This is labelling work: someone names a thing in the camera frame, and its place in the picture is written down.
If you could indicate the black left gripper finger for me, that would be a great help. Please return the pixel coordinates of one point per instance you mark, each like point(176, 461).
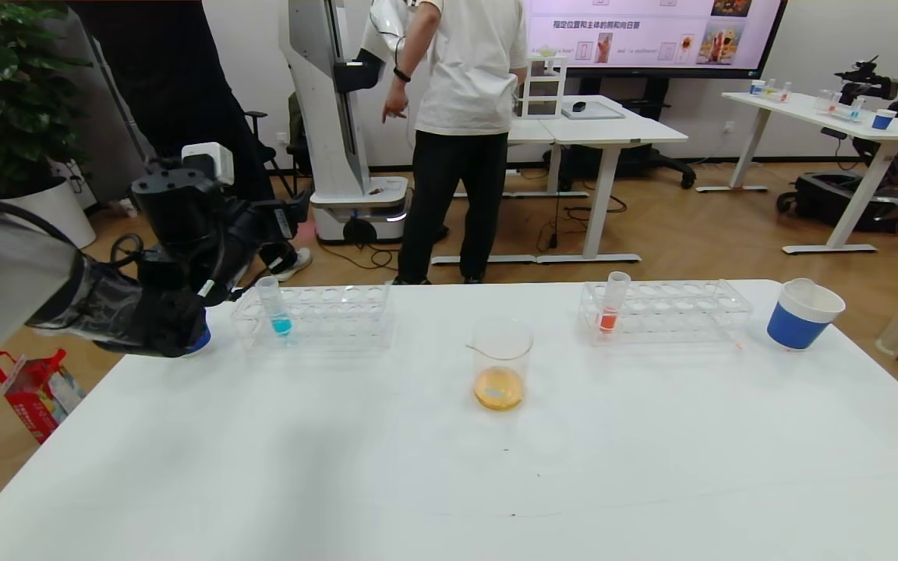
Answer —
point(279, 220)
point(304, 208)

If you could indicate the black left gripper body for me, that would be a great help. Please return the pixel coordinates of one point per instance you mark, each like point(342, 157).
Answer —
point(287, 217)

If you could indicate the black floor robot base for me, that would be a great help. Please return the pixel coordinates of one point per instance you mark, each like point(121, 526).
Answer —
point(831, 200)

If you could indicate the blue pigment test tube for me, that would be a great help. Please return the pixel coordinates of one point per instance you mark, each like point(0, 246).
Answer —
point(281, 322)

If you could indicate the clear acrylic test tube rack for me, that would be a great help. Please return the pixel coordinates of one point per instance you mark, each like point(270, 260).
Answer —
point(332, 319)
point(667, 315)

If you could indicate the clear glass beaker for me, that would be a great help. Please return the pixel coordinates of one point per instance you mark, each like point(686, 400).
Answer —
point(500, 389)

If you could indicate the orange-red pigment test tube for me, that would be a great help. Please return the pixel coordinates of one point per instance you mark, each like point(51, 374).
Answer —
point(609, 318)

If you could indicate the small distant tube rack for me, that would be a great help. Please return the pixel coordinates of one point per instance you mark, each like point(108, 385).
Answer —
point(768, 95)
point(839, 113)

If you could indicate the tall white background robot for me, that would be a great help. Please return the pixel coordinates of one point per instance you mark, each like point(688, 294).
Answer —
point(324, 117)

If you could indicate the blue white paper cup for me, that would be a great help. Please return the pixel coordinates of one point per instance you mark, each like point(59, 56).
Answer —
point(796, 329)
point(201, 343)

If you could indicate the person in black clothes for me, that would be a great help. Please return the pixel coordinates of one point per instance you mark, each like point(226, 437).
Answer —
point(184, 78)

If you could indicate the person in white t-shirt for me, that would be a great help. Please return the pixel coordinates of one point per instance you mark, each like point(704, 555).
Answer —
point(464, 70)

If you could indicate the white plant pot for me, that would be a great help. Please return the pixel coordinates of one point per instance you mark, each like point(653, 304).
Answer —
point(59, 206)

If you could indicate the small white drawer unit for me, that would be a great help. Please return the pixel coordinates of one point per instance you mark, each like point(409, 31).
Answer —
point(546, 93)

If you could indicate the green leafy plant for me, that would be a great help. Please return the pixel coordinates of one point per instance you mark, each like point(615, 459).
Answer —
point(5, 93)

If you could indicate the red paper gift bag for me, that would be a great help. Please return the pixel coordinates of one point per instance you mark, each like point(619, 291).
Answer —
point(34, 403)

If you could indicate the black screen stand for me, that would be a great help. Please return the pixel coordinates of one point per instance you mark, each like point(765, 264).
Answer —
point(652, 164)

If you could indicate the long white desk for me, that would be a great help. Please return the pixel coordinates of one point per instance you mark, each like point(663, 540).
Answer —
point(807, 111)

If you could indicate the small blue paper cup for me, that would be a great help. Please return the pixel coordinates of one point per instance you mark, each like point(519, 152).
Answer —
point(882, 121)

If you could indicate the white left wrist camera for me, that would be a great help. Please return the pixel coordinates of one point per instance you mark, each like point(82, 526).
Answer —
point(211, 162)

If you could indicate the large wall display screen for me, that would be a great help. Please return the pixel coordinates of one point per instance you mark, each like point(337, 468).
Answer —
point(652, 39)

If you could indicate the black camera rig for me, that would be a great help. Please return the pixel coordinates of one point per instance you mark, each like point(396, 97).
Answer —
point(866, 79)

